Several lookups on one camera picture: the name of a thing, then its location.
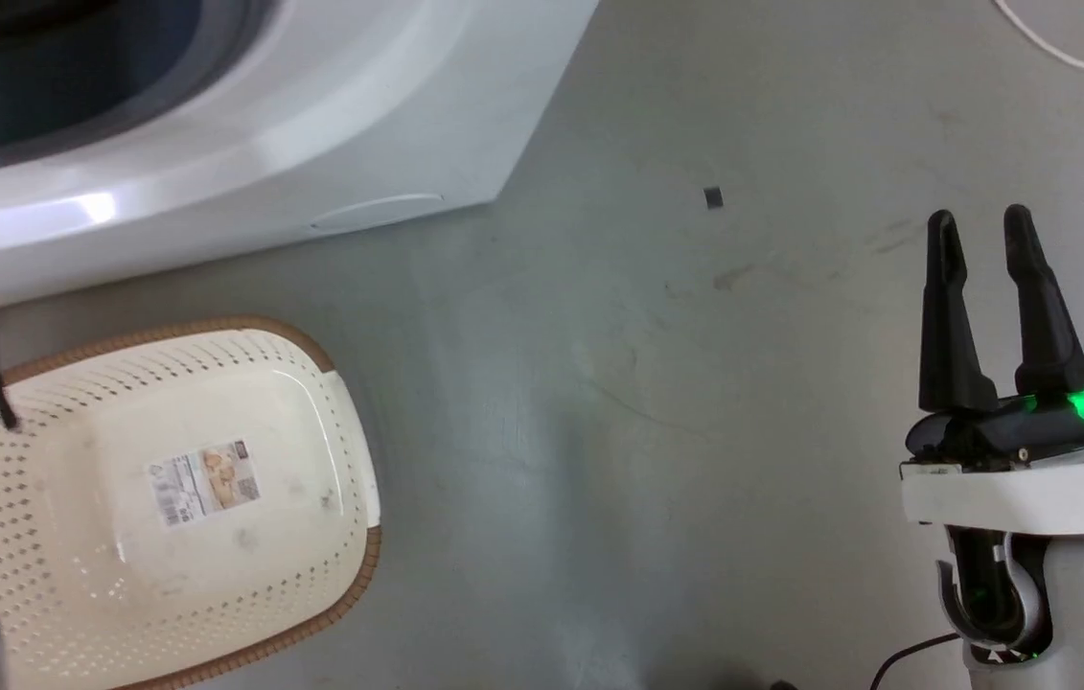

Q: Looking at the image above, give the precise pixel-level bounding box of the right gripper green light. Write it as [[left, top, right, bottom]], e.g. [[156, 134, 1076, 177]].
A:
[[900, 204, 1084, 527]]

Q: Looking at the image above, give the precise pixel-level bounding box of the cream perforated laundry basket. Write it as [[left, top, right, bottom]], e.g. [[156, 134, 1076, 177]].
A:
[[0, 317, 382, 690]]

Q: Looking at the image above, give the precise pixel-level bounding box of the product label sticker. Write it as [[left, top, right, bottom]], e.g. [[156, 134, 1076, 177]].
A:
[[148, 439, 262, 529]]

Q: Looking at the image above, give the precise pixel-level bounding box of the white cord on floor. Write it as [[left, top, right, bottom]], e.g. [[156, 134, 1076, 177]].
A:
[[992, 0, 1084, 73]]

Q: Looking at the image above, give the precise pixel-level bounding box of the white washing machine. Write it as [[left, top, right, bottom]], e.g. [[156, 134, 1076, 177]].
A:
[[0, 0, 601, 316]]

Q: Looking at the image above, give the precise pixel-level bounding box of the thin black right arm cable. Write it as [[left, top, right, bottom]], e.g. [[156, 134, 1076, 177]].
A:
[[870, 632, 962, 690]]

